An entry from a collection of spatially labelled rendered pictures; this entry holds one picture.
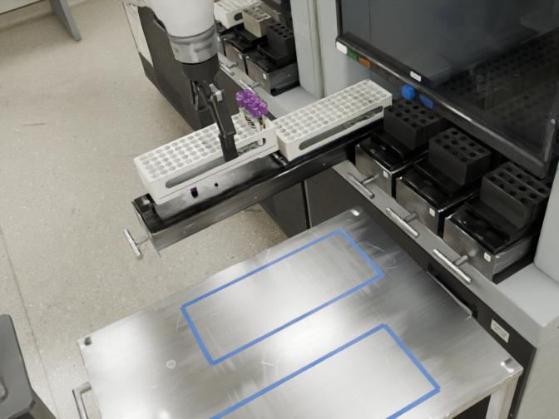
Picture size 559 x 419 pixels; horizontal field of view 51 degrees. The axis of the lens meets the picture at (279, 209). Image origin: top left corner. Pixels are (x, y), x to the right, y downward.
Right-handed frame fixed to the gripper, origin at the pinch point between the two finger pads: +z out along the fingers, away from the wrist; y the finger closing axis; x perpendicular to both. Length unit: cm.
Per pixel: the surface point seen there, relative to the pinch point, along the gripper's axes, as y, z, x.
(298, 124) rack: -0.4, 5.6, 19.8
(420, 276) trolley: 49, 10, 15
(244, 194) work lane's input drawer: 6.8, 11.5, 0.5
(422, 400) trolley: 67, 10, 0
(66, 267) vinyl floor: -88, 92, -47
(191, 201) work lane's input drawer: 1.8, 11.3, -10.1
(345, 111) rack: 3.1, 5.2, 30.8
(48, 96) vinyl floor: -229, 91, -20
